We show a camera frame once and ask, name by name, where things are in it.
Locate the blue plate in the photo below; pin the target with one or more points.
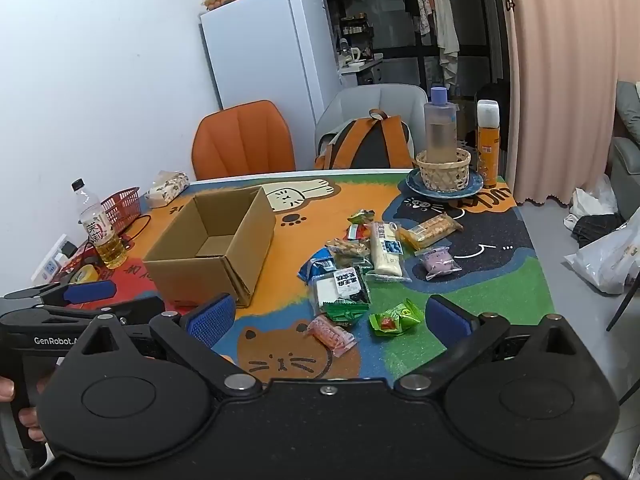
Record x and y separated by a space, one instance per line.
412 183

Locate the printed tissue pack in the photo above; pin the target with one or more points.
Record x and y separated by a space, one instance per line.
165 190

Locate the small green candy packet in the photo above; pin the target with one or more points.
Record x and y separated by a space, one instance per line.
361 216

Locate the bright green packet red print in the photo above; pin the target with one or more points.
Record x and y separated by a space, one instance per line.
400 315

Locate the small white plastic bag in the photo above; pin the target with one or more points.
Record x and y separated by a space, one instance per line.
595 200

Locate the orange and black backpack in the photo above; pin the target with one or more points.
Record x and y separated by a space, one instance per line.
390 140

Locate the red plastic basket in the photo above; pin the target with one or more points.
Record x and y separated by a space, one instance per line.
122 207

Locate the person's left hand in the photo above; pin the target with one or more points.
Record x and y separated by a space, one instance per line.
32 422

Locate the white counter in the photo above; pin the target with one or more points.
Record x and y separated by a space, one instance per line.
367 64

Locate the orange spray can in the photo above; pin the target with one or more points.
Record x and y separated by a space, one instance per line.
487 155

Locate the grey chair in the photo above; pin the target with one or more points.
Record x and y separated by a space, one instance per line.
360 100

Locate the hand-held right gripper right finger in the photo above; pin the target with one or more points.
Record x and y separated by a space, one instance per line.
450 317

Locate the brown cardboard box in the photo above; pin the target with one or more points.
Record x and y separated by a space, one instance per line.
250 250

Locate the clear tea bottle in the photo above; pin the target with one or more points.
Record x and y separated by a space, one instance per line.
102 230

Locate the white power strip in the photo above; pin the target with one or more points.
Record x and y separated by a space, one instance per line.
50 265

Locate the black cloth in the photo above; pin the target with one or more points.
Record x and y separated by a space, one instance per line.
597 227

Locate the grey sofa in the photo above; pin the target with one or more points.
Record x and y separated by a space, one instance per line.
625 160

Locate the white hanging garment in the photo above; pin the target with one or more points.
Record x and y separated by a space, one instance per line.
445 15

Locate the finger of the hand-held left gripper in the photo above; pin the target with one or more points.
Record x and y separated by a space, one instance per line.
90 291
135 310

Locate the large white plastic bag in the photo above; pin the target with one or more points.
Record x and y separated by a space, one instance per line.
610 260

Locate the clear bottle purple cap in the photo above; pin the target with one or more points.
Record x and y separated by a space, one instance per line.
440 130

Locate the white kettle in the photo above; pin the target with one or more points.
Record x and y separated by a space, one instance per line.
354 55

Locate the pink curtain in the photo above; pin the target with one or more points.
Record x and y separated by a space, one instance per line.
565 85

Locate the white packet black label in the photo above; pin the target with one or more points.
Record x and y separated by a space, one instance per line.
330 287

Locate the orange chair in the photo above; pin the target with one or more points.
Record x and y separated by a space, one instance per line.
240 140

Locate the purple bun packet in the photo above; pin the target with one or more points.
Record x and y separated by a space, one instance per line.
439 262

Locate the brown biscuit packet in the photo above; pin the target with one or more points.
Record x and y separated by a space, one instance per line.
347 250

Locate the woven bamboo basket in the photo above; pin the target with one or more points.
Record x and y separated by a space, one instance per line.
442 175

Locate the white refrigerator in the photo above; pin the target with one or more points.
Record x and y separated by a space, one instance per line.
260 45

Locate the small red green packet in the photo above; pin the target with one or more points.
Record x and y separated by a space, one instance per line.
357 232

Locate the blue snack packet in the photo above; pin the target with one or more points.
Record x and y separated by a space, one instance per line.
315 267

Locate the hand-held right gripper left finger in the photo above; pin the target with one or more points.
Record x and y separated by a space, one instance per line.
210 322

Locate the pink snack packet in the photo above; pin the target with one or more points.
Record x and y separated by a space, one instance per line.
330 335

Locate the yellow tape roll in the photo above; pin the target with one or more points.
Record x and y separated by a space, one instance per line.
85 274

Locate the clear cracker packet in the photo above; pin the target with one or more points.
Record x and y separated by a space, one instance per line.
430 230

